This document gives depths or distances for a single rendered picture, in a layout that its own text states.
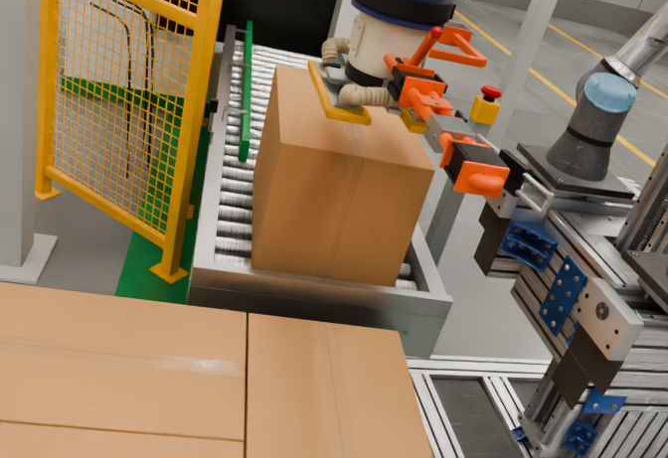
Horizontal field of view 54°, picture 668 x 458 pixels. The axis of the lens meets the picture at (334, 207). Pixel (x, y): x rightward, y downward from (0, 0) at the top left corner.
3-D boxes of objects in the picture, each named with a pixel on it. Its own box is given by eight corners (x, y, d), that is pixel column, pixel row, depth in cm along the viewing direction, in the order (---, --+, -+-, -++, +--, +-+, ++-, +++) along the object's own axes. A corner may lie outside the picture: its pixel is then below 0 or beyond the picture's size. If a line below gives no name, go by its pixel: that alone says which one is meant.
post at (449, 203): (391, 327, 263) (475, 93, 216) (407, 329, 265) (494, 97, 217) (394, 338, 257) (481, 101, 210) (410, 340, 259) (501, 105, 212)
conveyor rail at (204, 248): (221, 56, 374) (226, 24, 365) (230, 58, 375) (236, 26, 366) (181, 321, 176) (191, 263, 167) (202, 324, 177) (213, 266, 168)
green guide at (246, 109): (231, 32, 368) (234, 16, 364) (250, 36, 370) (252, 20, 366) (217, 157, 231) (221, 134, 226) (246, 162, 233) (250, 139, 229)
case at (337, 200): (252, 173, 229) (275, 63, 210) (363, 192, 237) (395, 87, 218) (250, 274, 177) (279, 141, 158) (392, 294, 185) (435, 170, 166)
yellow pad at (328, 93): (306, 66, 169) (310, 47, 167) (343, 73, 171) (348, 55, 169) (325, 118, 140) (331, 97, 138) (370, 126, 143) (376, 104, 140)
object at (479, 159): (437, 166, 105) (447, 137, 103) (479, 172, 107) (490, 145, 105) (454, 192, 98) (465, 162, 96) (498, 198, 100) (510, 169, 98)
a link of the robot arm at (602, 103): (568, 130, 158) (591, 77, 152) (567, 115, 170) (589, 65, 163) (617, 147, 156) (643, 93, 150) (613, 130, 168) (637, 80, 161)
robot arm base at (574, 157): (584, 157, 175) (600, 123, 171) (615, 184, 163) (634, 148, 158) (536, 149, 171) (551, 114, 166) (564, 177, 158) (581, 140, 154)
